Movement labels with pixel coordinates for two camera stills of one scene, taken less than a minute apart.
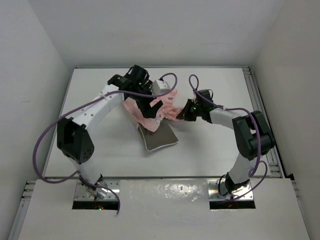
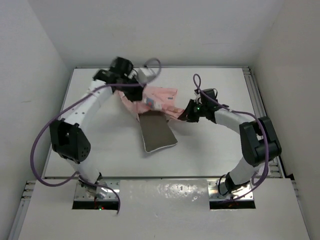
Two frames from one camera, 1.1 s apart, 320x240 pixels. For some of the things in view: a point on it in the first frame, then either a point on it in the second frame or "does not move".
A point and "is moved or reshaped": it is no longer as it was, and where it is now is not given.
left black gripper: (148, 111) to (137, 95)
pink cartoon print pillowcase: (166, 110) is moved or reshaped
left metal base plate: (82, 193) does not move
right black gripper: (187, 113) does not move
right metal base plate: (244, 192) does not move
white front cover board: (164, 209) does not move
